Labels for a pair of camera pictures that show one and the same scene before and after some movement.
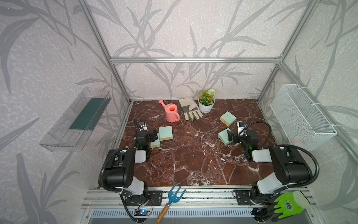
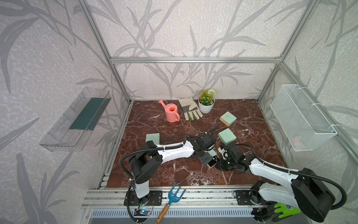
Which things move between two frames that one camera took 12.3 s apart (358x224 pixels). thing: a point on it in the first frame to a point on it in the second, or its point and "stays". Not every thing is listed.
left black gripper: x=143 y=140 to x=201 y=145
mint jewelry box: x=156 y=143 stays
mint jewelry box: x=223 y=135 stays
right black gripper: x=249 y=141 to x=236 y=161
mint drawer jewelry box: x=165 y=133 to x=214 y=161
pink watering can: x=171 y=114 stays
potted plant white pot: x=206 y=100 stays
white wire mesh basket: x=306 y=129 stays
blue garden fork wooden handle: x=172 y=198 stays
